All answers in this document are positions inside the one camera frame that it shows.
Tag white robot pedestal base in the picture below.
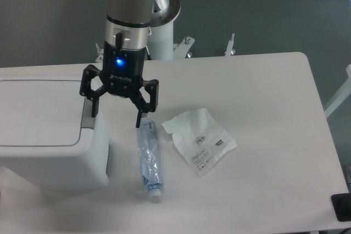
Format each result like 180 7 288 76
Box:
94 0 236 64

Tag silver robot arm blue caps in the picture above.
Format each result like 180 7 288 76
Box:
80 0 159 127

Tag white trash can grey button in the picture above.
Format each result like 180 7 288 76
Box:
0 75 114 191

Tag crumpled white plastic wrapper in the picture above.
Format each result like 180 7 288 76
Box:
162 108 237 176

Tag crushed clear plastic bottle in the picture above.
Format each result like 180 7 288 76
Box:
137 117 163 203

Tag black object at table edge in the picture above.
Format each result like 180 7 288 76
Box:
331 193 350 222

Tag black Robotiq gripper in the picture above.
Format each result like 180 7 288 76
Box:
78 41 160 129

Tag white frame bar right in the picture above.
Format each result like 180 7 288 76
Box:
324 65 350 118

